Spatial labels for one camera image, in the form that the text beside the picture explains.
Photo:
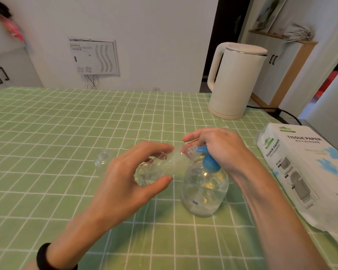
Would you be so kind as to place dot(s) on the person's right hand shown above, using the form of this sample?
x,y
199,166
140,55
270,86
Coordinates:
x,y
228,151

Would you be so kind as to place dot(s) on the person's left hand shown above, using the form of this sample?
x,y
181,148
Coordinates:
x,y
118,191

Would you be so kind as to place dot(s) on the small clear plastic bottle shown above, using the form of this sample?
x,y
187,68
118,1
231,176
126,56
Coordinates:
x,y
171,165
102,158

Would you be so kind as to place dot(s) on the large clear bottle blue pump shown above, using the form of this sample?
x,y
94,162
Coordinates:
x,y
204,191

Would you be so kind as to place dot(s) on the person's right forearm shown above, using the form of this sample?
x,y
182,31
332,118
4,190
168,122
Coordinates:
x,y
281,224

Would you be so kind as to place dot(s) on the person's left forearm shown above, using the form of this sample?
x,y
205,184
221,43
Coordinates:
x,y
79,241

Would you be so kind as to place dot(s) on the cream electric kettle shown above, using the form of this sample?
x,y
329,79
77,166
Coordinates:
x,y
236,84

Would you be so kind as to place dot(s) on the white tissue paper pack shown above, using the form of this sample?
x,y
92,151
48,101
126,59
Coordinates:
x,y
301,168

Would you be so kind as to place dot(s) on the green checked tablecloth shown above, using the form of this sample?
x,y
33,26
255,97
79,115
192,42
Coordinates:
x,y
45,171

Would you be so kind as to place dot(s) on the white door wooden side cabinet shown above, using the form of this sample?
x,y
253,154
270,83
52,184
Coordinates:
x,y
273,75

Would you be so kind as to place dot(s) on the black wrist band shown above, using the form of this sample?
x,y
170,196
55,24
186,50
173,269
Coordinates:
x,y
42,258

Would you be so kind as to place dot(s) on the red object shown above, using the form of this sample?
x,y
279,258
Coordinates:
x,y
326,84

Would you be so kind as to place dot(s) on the crumpled grey paper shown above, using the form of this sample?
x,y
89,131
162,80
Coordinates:
x,y
298,33

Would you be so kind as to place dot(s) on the leaning framed picture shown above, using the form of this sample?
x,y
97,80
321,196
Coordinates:
x,y
270,14

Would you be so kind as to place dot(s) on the wooden top white cabinet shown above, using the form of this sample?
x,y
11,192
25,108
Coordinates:
x,y
11,67

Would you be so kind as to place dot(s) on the pink hanging item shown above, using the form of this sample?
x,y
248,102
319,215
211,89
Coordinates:
x,y
12,28

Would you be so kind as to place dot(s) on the white wall panel cover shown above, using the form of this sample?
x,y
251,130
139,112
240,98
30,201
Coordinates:
x,y
94,57

